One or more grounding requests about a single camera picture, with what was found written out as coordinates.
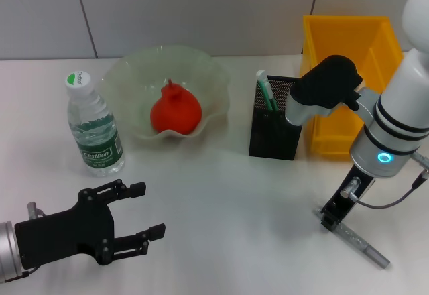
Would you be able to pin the black mesh pen holder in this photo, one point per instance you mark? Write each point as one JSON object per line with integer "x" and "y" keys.
{"x": 271, "y": 137}

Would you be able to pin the yellow plastic storage bin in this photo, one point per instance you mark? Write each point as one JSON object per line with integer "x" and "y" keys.
{"x": 335, "y": 134}

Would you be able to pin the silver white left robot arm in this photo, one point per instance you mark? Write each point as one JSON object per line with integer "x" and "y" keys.
{"x": 6, "y": 248}

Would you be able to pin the clear green label water bottle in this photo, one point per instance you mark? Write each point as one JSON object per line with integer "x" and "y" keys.
{"x": 97, "y": 140}

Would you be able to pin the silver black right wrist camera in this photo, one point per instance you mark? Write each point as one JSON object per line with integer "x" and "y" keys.
{"x": 325, "y": 87}

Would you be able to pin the orange red toy fruit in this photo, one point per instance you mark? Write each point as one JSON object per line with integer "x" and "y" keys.
{"x": 177, "y": 110}

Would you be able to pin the pale green wavy fruit bowl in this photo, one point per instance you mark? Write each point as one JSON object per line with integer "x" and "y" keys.
{"x": 134, "y": 73}

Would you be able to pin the silver glitter pen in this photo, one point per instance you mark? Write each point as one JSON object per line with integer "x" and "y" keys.
{"x": 365, "y": 246}

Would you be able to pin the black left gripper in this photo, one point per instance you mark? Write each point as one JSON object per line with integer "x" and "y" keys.
{"x": 60, "y": 236}

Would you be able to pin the green white toothbrush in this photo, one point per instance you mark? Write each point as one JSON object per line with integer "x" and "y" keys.
{"x": 268, "y": 94}

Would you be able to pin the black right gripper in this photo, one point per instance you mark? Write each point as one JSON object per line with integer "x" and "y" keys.
{"x": 352, "y": 187}

